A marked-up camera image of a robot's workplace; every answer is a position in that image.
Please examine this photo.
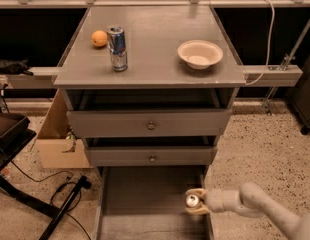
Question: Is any blue silver energy drink can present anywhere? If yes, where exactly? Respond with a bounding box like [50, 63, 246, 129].
[107, 25, 128, 72]

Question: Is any grey top drawer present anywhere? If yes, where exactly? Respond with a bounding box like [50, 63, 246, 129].
[67, 109, 231, 138]

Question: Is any black floor cable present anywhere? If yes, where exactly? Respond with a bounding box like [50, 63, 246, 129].
[10, 159, 93, 240]

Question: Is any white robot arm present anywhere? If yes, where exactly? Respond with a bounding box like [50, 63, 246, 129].
[185, 183, 310, 240]

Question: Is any black cabinet at right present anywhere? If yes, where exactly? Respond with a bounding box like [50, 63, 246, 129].
[288, 55, 310, 135]

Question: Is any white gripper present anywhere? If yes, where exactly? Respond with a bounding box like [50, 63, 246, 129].
[186, 188, 240, 215]

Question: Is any grey bottom drawer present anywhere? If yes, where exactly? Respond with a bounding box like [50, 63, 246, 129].
[93, 166, 214, 240]

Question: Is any white paper bowl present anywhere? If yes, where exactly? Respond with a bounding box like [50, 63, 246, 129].
[177, 40, 223, 70]

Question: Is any grey drawer cabinet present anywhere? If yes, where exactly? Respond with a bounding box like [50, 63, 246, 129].
[55, 5, 245, 166]

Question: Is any metal rail frame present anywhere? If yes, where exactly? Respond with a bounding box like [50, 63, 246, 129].
[0, 0, 310, 89]

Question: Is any white cable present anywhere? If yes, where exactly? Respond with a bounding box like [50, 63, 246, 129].
[245, 0, 276, 86]

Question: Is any black stand with tray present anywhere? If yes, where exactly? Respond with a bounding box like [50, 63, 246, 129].
[0, 112, 93, 240]

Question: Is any grey middle drawer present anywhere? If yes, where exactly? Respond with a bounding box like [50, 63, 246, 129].
[85, 146, 217, 166]

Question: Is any orange soda can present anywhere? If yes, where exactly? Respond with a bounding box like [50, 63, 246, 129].
[185, 194, 199, 208]

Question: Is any cardboard box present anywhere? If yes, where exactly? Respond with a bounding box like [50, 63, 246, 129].
[35, 91, 90, 169]

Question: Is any orange fruit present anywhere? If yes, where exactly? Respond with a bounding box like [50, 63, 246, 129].
[91, 30, 107, 48]

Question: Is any grey drawer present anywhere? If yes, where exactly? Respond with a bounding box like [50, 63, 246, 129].
[93, 166, 214, 240]
[85, 146, 217, 166]
[67, 109, 231, 138]

